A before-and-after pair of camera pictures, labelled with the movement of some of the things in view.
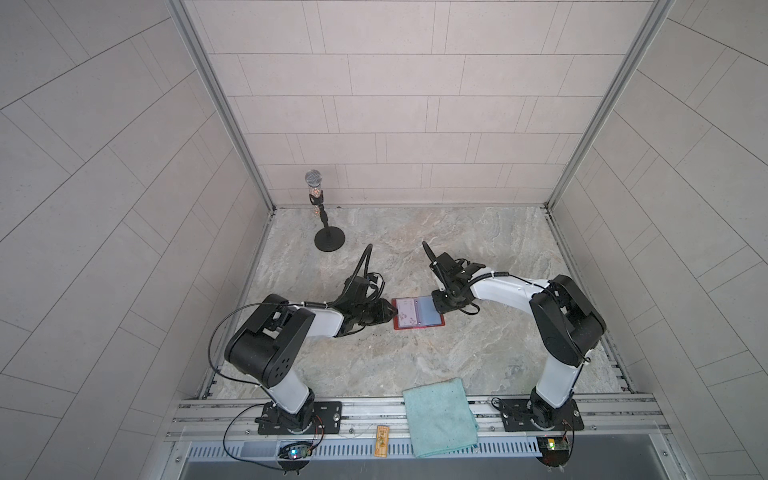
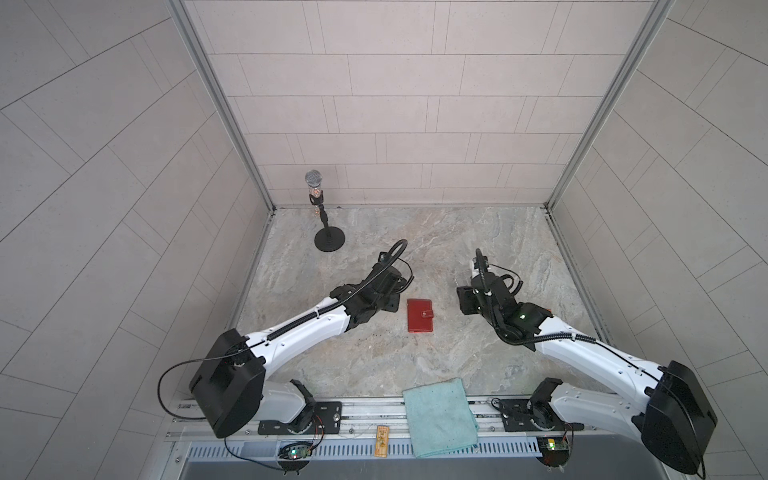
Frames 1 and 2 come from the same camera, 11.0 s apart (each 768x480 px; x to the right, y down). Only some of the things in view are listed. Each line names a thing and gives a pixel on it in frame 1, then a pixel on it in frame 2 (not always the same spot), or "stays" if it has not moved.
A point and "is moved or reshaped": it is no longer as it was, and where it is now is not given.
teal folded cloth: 441,418 stays
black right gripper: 435,294 -> 464,294
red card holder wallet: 417,312 is moved or reshaped
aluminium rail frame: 606,418 stays
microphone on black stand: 328,239 stays
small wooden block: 381,444 stays
